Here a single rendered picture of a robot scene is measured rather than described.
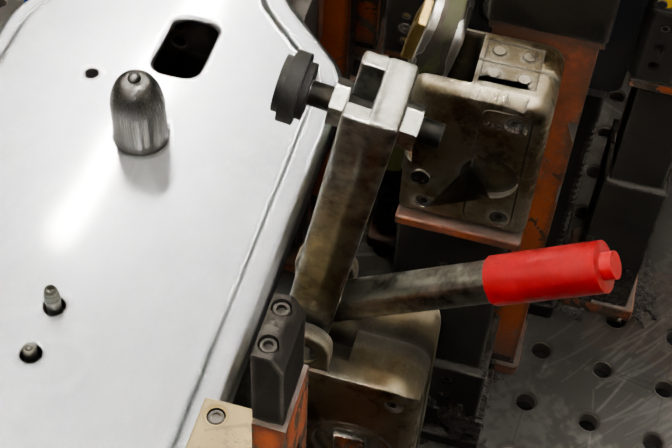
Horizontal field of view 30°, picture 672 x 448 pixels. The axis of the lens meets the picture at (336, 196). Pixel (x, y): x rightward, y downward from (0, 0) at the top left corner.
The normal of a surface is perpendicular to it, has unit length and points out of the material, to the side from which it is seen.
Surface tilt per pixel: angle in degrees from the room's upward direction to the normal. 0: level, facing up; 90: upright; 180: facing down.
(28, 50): 0
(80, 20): 0
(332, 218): 90
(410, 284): 33
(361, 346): 0
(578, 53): 90
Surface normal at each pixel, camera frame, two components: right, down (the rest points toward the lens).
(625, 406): 0.04, -0.63
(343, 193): -0.27, 0.74
